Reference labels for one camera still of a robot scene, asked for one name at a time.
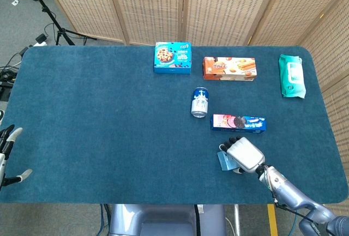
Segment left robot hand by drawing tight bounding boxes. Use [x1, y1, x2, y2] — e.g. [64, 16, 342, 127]
[0, 124, 33, 192]

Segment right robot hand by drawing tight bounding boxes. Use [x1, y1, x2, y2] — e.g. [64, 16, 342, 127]
[219, 136, 266, 175]

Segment small light blue box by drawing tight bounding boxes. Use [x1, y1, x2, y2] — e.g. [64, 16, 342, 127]
[216, 151, 237, 171]

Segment orange biscuit box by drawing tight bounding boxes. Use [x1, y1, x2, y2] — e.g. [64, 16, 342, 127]
[202, 57, 258, 82]

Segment blue sandwich cookie box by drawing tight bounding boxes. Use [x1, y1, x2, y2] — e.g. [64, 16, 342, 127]
[209, 113, 267, 134]

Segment blue and white drink can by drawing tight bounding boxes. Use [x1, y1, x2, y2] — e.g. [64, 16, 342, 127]
[190, 87, 210, 118]

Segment teal wet wipes pack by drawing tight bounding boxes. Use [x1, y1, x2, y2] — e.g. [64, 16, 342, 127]
[278, 53, 307, 99]

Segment robot torso base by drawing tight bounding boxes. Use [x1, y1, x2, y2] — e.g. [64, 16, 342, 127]
[108, 203, 227, 236]

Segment blue table mat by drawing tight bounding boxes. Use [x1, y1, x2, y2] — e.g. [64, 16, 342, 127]
[0, 45, 349, 204]

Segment white power strip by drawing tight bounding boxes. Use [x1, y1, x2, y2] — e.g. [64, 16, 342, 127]
[32, 33, 49, 47]

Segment blue chocolate chip cookie box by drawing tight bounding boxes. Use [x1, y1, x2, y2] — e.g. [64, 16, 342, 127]
[153, 41, 192, 75]

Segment black tripod stand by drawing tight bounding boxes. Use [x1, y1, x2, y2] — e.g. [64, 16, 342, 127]
[21, 0, 97, 46]

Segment wooden folding screen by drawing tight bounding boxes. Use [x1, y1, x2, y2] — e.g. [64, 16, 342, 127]
[38, 0, 349, 236]

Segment black floor cables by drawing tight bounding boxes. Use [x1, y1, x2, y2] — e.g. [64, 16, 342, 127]
[0, 45, 29, 102]

